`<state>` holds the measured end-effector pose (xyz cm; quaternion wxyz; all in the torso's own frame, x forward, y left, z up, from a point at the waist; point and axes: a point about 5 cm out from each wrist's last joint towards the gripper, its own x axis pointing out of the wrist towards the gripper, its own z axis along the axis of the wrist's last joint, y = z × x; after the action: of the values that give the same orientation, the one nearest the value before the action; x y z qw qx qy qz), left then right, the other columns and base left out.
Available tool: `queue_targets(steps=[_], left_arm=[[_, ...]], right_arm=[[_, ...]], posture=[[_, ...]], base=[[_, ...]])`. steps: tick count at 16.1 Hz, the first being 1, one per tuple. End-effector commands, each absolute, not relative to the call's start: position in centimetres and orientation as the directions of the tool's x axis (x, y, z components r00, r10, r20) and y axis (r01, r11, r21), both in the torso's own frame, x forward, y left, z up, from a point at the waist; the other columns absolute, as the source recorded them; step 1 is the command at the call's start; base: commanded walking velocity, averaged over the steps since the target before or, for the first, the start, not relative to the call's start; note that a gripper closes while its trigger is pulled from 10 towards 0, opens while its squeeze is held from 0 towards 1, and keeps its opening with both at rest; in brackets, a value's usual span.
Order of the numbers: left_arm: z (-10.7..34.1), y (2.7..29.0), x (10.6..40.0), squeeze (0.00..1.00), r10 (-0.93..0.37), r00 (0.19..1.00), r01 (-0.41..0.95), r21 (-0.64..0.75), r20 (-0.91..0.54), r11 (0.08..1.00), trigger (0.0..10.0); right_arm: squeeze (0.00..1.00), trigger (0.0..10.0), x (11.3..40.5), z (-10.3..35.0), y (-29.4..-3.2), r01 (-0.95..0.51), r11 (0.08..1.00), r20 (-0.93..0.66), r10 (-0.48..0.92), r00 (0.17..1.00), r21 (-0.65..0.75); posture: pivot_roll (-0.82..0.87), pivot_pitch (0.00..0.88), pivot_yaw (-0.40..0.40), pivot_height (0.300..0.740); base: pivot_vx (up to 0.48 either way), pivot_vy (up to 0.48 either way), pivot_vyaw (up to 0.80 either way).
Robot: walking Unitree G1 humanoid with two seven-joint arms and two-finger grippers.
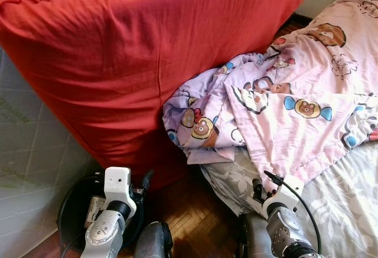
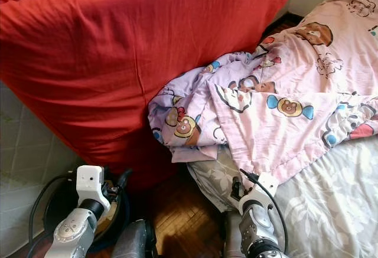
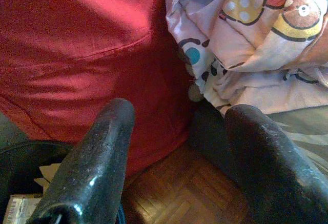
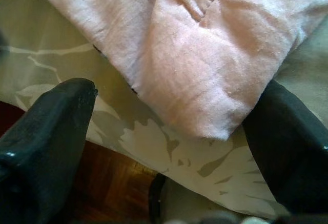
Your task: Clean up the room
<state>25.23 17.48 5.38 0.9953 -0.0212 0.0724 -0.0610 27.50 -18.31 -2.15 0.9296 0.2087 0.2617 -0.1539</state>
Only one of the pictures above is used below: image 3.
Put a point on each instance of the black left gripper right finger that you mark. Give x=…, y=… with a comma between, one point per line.
x=276, y=172

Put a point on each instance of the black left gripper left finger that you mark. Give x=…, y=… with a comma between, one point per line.
x=92, y=162

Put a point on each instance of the black waste bin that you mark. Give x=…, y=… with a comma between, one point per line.
x=18, y=162

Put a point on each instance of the crumpled paper rubbish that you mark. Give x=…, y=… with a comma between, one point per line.
x=20, y=206

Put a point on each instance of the grey leaning mattress board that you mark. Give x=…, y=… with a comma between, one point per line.
x=10, y=129

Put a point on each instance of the red fabric cushion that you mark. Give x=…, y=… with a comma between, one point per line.
x=77, y=55

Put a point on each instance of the pink cartoon print blanket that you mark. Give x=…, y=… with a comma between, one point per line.
x=243, y=55

